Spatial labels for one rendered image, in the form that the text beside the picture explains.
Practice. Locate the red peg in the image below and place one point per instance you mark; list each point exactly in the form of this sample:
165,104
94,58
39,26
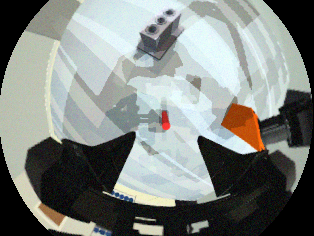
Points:
165,121

